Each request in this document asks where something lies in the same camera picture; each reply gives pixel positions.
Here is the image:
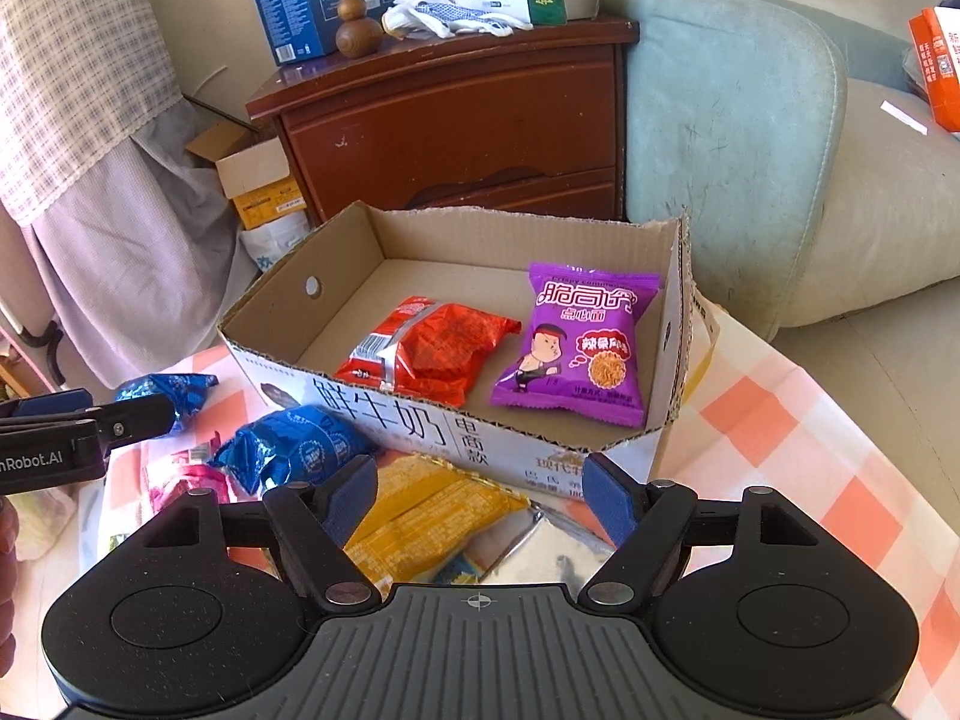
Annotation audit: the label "light blue sofa cushion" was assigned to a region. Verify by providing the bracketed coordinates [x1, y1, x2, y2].
[600, 0, 848, 224]

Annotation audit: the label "beige sofa cushion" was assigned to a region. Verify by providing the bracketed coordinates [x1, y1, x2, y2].
[772, 79, 960, 331]

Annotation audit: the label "orange checked tablecloth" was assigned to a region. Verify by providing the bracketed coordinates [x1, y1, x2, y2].
[75, 292, 960, 720]

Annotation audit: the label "red snack packet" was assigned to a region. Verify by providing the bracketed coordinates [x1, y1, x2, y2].
[334, 295, 522, 410]

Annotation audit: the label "white paper strip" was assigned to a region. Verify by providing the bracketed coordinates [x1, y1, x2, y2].
[881, 100, 931, 134]

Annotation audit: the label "white plastic bag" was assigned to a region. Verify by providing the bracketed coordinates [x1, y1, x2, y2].
[238, 211, 312, 271]

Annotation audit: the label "silver snack packet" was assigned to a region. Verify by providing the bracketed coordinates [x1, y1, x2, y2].
[450, 506, 623, 586]

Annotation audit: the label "checked fabric cover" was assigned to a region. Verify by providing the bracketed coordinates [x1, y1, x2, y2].
[0, 0, 256, 391]

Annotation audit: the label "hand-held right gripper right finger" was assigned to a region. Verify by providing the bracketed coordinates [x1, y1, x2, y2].
[581, 454, 826, 608]

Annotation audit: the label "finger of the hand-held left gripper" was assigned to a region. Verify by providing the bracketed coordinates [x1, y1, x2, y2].
[94, 394, 175, 442]
[0, 388, 92, 421]

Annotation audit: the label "wooden gourd ornament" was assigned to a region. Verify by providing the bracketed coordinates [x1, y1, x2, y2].
[334, 0, 385, 59]

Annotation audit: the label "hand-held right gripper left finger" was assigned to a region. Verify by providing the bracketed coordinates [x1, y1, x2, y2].
[142, 456, 380, 612]

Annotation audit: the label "white work gloves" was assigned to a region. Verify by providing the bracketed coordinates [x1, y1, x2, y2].
[381, 0, 515, 40]

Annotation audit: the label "small yellow label cardboard box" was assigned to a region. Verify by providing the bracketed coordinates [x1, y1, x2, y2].
[186, 120, 310, 232]

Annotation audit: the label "purple snack packet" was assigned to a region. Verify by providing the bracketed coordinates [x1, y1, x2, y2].
[489, 261, 665, 430]

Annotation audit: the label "blue foil snack packet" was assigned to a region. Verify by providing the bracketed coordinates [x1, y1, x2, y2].
[112, 373, 220, 436]
[208, 403, 380, 500]

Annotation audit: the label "orange white box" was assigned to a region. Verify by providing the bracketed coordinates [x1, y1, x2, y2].
[909, 6, 960, 137]

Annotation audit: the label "brown wooden nightstand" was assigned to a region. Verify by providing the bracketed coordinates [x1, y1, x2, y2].
[246, 15, 641, 226]

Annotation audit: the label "yellow snack packet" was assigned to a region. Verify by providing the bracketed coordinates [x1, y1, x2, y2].
[341, 454, 533, 586]

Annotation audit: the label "pink snack packet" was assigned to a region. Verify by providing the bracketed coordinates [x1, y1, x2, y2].
[142, 442, 233, 503]

